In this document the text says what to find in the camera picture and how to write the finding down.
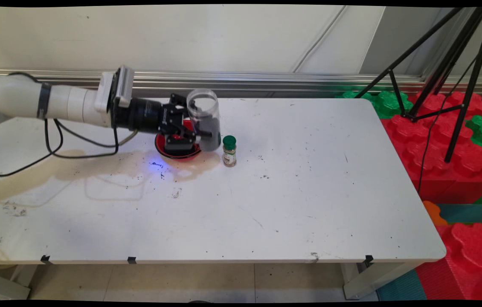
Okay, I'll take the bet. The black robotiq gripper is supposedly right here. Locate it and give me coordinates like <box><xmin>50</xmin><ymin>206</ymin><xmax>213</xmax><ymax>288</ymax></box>
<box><xmin>113</xmin><ymin>93</ymin><xmax>213</xmax><ymax>156</ymax></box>

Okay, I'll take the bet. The clear jar with black seeds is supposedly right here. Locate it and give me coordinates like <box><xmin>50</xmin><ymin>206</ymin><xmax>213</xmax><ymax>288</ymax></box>
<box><xmin>186</xmin><ymin>89</ymin><xmax>222</xmax><ymax>152</ymax></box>

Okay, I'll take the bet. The red bowl with black seeds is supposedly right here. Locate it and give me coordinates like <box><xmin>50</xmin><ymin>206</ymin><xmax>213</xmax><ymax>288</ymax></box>
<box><xmin>155</xmin><ymin>119</ymin><xmax>203</xmax><ymax>161</ymax></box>

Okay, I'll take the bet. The spice bottle with green cap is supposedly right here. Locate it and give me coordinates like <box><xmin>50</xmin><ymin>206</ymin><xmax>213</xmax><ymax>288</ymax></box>
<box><xmin>223</xmin><ymin>136</ymin><xmax>238</xmax><ymax>168</ymax></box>

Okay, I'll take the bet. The white table leg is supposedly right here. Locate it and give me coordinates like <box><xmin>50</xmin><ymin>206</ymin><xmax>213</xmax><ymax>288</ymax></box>
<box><xmin>0</xmin><ymin>264</ymin><xmax>39</xmax><ymax>300</ymax></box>
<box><xmin>341</xmin><ymin>262</ymin><xmax>416</xmax><ymax>300</ymax></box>

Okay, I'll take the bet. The large red foam block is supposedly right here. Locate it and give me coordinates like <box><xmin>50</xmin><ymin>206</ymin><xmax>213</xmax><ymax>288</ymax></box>
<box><xmin>380</xmin><ymin>92</ymin><xmax>482</xmax><ymax>205</ymax></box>

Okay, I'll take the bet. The orange foam piece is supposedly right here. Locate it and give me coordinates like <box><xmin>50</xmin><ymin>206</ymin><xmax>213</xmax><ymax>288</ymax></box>
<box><xmin>422</xmin><ymin>200</ymin><xmax>448</xmax><ymax>226</ymax></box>

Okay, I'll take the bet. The black tripod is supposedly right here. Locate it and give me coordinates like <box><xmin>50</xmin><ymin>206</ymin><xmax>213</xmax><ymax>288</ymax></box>
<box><xmin>354</xmin><ymin>6</ymin><xmax>482</xmax><ymax>163</ymax></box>

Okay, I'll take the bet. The teal foam mat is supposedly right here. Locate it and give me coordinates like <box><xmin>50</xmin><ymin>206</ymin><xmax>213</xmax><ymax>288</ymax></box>
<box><xmin>437</xmin><ymin>204</ymin><xmax>482</xmax><ymax>224</ymax></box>

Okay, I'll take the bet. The aluminium rail along wall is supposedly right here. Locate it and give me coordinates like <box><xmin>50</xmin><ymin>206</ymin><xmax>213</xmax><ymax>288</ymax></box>
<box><xmin>0</xmin><ymin>68</ymin><xmax>482</xmax><ymax>95</ymax></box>

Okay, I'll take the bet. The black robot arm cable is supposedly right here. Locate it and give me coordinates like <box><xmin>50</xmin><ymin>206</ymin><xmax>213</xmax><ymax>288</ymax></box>
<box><xmin>0</xmin><ymin>115</ymin><xmax>140</xmax><ymax>178</ymax></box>

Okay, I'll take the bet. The white cable on wall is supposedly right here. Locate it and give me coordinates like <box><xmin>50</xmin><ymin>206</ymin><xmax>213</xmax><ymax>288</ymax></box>
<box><xmin>292</xmin><ymin>6</ymin><xmax>348</xmax><ymax>73</ymax></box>

